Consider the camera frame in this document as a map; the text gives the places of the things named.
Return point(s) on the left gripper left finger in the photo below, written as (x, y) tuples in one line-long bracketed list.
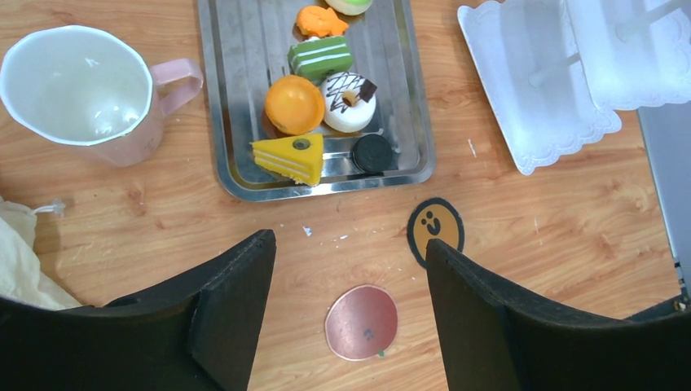
[(195, 331)]

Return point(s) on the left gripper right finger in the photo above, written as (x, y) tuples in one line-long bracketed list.
[(497, 335)]

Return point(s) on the white three-tier dessert stand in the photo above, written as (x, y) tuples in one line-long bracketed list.
[(558, 73)]

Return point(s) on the white chocolate donut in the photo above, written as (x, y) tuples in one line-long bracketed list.
[(350, 101)]

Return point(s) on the steel baking tray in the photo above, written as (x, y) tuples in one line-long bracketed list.
[(245, 47)]

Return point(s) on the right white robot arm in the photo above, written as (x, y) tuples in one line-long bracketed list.
[(666, 135)]

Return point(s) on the red apple coaster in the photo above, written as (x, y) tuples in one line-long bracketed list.
[(362, 323)]

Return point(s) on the yellow face coaster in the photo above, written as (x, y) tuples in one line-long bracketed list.
[(434, 218)]

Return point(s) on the cream cloth bag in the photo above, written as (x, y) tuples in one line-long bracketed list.
[(22, 279)]

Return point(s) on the yellow cake slice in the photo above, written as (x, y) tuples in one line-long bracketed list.
[(299, 158)]

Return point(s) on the black sandwich cookie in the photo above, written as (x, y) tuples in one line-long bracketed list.
[(372, 154)]

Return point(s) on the orange macaron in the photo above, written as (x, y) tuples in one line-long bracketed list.
[(294, 105)]

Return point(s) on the green layered cake roll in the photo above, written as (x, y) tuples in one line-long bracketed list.
[(317, 58)]

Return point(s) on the orange star cookie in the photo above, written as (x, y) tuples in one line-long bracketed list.
[(316, 21)]

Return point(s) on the green frosted donut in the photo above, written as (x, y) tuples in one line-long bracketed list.
[(350, 7)]

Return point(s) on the pink handled white mug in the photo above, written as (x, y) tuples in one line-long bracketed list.
[(89, 91)]

